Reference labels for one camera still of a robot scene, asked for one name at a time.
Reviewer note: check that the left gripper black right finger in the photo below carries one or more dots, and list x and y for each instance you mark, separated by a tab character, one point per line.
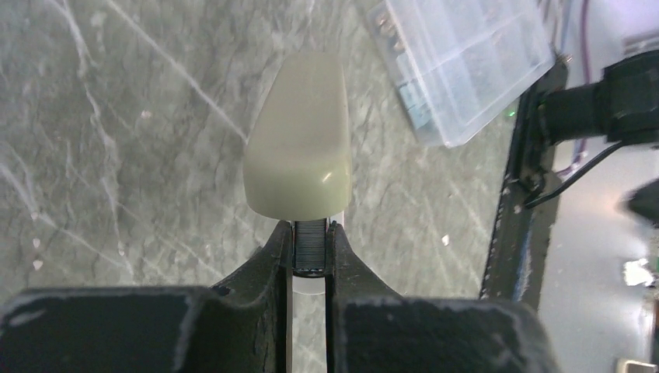
371	328

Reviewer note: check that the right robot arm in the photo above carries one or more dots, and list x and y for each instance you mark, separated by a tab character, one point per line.
623	106

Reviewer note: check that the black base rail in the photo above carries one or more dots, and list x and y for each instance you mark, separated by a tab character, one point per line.
520	238

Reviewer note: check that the pale green white stapler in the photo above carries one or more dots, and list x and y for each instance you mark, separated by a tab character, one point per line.
298	164

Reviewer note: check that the clear plastic screw organizer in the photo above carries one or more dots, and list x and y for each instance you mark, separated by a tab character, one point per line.
456	65

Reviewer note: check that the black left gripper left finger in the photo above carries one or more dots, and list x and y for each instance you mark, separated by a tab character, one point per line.
241	324

